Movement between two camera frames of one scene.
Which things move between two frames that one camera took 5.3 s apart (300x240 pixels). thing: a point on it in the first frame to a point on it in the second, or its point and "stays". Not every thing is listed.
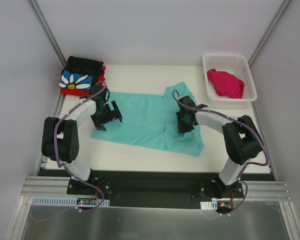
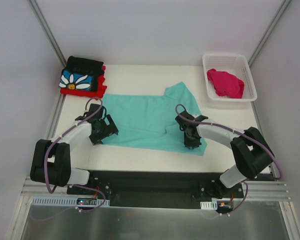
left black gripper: (109, 116) to (106, 132)
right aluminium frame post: (282, 8) stays
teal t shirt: (149, 119) stays
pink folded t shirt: (103, 68) stays
